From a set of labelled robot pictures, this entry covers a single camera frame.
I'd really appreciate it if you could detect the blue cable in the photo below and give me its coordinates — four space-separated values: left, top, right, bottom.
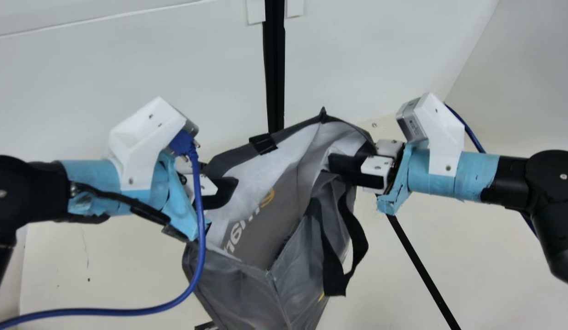
444 104 537 235
0 130 207 330

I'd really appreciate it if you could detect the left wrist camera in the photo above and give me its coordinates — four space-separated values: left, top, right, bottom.
108 96 200 191

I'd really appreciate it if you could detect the black cable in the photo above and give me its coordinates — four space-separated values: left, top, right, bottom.
71 182 172 226

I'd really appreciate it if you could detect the dark grey bag with straps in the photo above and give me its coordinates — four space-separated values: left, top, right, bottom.
182 107 377 330

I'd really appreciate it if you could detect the black strip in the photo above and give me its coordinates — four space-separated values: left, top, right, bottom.
386 214 463 330

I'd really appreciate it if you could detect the black post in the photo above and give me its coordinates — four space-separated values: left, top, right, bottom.
263 0 287 134

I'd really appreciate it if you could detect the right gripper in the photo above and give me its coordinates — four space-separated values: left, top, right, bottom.
329 139 501 216

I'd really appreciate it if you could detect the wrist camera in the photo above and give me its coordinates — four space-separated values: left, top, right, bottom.
396 92 466 178
108 96 200 191

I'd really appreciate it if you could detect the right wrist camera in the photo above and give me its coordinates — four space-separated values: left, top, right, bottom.
396 92 466 178

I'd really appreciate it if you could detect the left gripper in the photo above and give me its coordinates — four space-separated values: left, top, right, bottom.
59 149 239 242

